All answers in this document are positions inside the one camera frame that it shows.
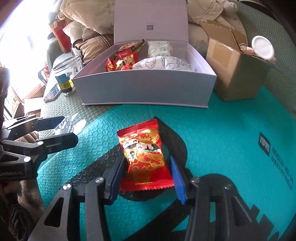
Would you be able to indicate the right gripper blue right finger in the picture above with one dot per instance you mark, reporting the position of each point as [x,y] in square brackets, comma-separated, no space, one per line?
[217,209]

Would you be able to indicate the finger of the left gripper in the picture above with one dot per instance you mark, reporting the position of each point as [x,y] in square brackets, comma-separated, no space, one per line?
[39,123]
[40,149]

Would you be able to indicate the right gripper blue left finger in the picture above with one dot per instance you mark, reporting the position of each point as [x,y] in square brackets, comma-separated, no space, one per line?
[60,221]

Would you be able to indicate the red fortune-god snack pack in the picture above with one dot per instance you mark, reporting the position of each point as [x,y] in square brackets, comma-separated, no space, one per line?
[146,165]
[122,64]

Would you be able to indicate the brown gold snack pack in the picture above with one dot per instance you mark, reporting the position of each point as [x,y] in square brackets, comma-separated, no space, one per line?
[133,47]

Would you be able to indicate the white bread-print snack pack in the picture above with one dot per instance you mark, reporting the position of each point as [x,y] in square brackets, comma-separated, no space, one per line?
[159,48]
[162,62]

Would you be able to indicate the red ketchup sachet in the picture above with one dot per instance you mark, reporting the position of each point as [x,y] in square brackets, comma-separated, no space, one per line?
[120,54]

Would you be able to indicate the smartphone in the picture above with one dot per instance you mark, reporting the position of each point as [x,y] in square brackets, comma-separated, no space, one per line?
[53,94]

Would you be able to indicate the clear plastic jar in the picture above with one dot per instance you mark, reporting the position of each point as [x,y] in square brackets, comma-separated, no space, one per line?
[65,72]

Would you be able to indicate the red paper bag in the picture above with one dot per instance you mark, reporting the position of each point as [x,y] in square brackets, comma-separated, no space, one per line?
[63,40]

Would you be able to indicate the brown striped pillow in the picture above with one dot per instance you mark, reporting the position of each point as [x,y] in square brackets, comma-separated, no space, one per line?
[92,44]

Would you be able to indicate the small brown cardboard box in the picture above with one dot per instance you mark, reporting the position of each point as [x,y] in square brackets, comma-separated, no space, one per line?
[239,76]

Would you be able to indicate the lavender open gift box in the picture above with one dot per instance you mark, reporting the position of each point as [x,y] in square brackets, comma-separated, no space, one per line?
[151,21]

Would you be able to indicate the pink round case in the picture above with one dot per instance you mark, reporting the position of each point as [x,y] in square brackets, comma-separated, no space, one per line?
[244,49]

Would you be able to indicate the green sofa cover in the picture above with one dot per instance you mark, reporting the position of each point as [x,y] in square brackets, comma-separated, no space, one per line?
[152,61]

